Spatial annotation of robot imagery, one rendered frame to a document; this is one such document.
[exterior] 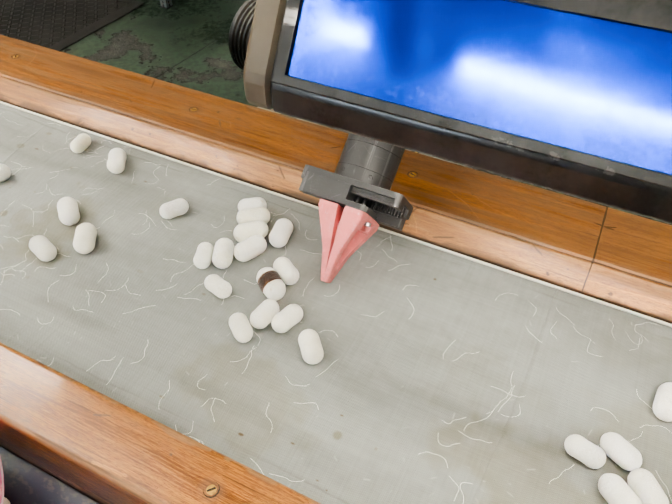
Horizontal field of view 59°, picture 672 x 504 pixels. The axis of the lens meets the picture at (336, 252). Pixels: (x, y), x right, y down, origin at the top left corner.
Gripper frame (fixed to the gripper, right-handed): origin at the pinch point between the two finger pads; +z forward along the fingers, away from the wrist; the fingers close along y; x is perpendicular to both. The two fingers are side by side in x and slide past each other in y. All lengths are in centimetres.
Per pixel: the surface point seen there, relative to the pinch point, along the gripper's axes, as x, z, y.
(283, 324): -4.4, 5.7, -0.9
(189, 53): 149, -63, -137
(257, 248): 0.2, 0.1, -8.1
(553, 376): 1.0, 1.6, 22.4
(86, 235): -4.4, 4.9, -24.6
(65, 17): 148, -64, -204
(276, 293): -2.6, 3.4, -3.4
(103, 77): 10.8, -14.5, -44.1
